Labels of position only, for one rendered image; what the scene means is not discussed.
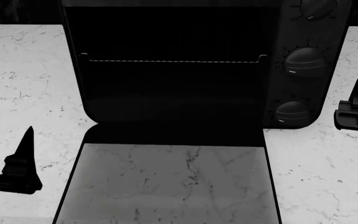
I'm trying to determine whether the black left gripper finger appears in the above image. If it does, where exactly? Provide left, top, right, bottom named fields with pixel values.
left=1, top=125, right=44, bottom=195

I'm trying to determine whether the black oven control knob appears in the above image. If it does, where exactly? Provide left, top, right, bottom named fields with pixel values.
left=274, top=101, right=310, bottom=124
left=300, top=0, right=339, bottom=21
left=283, top=47, right=328, bottom=78

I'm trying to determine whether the black toaster oven body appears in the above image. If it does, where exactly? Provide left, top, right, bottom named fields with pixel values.
left=57, top=0, right=353, bottom=131

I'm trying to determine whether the glass toaster oven door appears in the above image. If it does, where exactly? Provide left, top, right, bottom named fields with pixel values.
left=52, top=121, right=283, bottom=224

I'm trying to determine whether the wire oven rack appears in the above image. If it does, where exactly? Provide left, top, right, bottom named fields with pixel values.
left=77, top=52, right=269, bottom=65

